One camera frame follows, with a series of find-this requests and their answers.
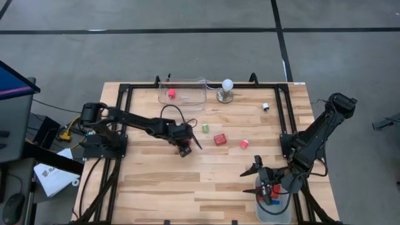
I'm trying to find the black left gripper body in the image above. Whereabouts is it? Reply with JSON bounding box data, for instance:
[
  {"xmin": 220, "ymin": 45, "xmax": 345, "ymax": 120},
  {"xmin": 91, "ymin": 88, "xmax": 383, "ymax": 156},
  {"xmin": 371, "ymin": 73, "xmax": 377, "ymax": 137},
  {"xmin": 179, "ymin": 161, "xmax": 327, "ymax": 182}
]
[{"xmin": 167, "ymin": 123, "xmax": 194, "ymax": 148}]

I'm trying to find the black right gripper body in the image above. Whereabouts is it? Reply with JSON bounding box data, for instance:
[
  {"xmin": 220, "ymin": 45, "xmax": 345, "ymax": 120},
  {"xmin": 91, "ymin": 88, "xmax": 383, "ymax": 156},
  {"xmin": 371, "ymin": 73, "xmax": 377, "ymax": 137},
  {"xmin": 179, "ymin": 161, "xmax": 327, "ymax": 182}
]
[{"xmin": 253, "ymin": 154, "xmax": 284, "ymax": 206}]

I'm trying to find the large red charger block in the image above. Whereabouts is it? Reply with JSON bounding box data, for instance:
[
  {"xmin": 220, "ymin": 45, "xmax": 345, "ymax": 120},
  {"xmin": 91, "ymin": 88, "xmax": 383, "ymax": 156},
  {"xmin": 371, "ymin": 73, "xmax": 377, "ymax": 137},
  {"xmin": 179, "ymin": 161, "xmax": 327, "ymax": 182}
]
[{"xmin": 213, "ymin": 133, "xmax": 228, "ymax": 146}]

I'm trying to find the clear plastic bin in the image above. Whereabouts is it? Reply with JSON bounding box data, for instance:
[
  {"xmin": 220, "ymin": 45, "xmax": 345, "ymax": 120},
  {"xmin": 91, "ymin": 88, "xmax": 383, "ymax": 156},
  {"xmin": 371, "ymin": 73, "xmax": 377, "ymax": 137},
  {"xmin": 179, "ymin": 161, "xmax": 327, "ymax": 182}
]
[{"xmin": 157, "ymin": 77, "xmax": 208, "ymax": 112}]

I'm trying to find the grey translucent plastic bin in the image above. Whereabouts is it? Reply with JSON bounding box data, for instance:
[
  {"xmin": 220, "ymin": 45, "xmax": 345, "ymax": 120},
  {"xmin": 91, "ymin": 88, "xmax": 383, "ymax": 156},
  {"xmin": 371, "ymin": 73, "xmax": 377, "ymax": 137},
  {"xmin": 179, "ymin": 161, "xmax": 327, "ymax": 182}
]
[{"xmin": 254, "ymin": 176, "xmax": 292, "ymax": 225}]

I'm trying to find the brass lamp with white bulb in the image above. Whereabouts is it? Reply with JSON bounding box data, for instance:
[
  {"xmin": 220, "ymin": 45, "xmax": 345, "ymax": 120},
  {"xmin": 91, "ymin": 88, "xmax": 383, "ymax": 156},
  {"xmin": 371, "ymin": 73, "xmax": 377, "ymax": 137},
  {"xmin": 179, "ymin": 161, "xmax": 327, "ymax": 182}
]
[{"xmin": 216, "ymin": 78, "xmax": 235, "ymax": 104}]

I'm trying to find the black desk edge bar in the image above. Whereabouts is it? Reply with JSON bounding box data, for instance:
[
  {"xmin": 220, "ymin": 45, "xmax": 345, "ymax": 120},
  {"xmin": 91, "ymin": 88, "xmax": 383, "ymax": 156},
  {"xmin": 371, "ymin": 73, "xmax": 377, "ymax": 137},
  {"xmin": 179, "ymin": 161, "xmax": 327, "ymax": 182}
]
[{"xmin": 23, "ymin": 142, "xmax": 85, "ymax": 176}]

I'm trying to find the white paper booklet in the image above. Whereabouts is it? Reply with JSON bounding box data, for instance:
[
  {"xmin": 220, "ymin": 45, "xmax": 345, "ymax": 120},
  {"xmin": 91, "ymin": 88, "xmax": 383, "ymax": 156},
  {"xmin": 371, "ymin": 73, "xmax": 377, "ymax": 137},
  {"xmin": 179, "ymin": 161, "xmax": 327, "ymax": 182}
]
[{"xmin": 33, "ymin": 148, "xmax": 81, "ymax": 198}]

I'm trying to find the grey desk cabinet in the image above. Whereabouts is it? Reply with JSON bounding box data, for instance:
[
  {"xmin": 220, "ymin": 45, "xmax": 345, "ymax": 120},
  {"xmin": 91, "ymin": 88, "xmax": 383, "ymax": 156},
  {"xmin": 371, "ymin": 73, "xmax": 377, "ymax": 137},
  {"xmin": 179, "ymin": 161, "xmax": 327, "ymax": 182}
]
[{"xmin": 0, "ymin": 93, "xmax": 35, "ymax": 163}]

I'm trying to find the monitor with blue screen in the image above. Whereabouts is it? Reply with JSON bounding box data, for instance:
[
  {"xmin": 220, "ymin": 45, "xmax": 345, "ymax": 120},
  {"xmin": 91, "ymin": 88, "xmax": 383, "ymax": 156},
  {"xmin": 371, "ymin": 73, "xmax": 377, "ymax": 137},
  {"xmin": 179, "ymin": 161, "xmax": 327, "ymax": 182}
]
[{"xmin": 0, "ymin": 61, "xmax": 41, "ymax": 101}]

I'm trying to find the black computer mouse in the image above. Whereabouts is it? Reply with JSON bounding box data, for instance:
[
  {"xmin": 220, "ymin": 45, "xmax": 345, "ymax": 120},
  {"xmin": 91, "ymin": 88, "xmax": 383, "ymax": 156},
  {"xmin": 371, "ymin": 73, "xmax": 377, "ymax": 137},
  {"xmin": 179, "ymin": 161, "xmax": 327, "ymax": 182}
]
[{"xmin": 1, "ymin": 192, "xmax": 26, "ymax": 225}]

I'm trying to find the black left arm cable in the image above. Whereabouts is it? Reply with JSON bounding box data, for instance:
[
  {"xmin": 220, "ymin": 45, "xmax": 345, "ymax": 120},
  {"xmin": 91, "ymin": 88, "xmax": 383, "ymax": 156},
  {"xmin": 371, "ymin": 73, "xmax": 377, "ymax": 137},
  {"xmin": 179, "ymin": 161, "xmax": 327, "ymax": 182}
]
[{"xmin": 160, "ymin": 104, "xmax": 198, "ymax": 129}]

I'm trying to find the white lamp cable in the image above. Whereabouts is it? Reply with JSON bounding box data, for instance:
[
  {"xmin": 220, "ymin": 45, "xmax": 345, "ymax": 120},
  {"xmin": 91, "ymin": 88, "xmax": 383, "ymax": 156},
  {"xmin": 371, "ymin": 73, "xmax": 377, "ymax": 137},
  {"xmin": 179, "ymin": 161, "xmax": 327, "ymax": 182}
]
[{"xmin": 204, "ymin": 79, "xmax": 223, "ymax": 91}]

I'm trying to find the black metal table frame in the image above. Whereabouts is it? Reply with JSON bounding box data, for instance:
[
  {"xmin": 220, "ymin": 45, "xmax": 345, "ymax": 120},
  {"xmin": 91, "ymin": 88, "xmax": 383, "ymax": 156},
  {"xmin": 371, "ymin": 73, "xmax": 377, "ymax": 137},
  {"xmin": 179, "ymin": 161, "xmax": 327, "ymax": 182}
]
[{"xmin": 70, "ymin": 72, "xmax": 344, "ymax": 225}]

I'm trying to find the black left base cable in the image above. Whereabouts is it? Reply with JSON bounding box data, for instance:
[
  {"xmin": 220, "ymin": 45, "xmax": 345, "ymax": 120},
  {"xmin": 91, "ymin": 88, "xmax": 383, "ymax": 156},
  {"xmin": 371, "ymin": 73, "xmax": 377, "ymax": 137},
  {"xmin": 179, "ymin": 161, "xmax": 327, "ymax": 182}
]
[{"xmin": 77, "ymin": 157, "xmax": 104, "ymax": 219}]

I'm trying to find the yellow cable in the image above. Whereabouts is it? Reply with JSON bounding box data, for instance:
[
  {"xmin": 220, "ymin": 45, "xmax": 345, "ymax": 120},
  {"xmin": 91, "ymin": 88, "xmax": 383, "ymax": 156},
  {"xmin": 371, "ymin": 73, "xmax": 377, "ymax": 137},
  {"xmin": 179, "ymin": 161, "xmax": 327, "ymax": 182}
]
[{"xmin": 58, "ymin": 116, "xmax": 85, "ymax": 150}]

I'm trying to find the black floor cable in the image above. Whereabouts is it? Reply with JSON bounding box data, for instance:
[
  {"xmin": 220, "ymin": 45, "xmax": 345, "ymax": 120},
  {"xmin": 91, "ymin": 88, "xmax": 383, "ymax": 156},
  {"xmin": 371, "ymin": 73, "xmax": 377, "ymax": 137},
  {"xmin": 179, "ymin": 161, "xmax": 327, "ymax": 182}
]
[{"xmin": 32, "ymin": 97, "xmax": 82, "ymax": 114}]

